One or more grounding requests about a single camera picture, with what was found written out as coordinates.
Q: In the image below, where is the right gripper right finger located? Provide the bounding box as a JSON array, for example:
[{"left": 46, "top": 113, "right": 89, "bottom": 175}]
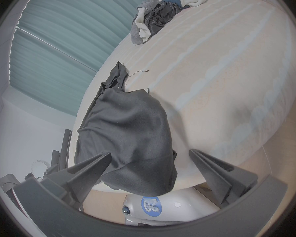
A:
[{"left": 189, "top": 149, "right": 258, "bottom": 208}]

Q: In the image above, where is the blue-green curtain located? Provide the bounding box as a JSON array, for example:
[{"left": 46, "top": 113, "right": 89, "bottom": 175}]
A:
[
  {"left": 9, "top": 30, "right": 100, "bottom": 115},
  {"left": 16, "top": 0, "right": 163, "bottom": 71}
]

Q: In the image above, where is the thin dark thread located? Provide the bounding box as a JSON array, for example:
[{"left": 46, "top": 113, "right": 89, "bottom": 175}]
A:
[{"left": 128, "top": 69, "right": 150, "bottom": 78}]

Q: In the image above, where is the black chest of drawers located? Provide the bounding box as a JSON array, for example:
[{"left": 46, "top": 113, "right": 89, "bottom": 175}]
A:
[{"left": 49, "top": 129, "right": 73, "bottom": 175}]

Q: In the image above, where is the bed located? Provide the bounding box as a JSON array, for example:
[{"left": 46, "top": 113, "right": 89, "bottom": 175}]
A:
[{"left": 72, "top": 0, "right": 296, "bottom": 192}]

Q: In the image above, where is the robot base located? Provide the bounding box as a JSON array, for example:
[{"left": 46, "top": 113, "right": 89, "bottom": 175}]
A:
[{"left": 122, "top": 188, "right": 220, "bottom": 228}]

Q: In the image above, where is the black T-shirt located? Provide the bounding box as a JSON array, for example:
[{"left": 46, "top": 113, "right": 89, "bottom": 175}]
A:
[{"left": 74, "top": 61, "right": 178, "bottom": 196}]

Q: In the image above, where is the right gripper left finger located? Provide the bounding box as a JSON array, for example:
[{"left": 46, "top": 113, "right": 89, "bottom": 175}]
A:
[{"left": 42, "top": 152, "right": 112, "bottom": 209}]

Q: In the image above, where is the pile of clothes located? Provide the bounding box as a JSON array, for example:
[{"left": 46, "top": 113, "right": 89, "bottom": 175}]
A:
[{"left": 131, "top": 0, "right": 209, "bottom": 45}]

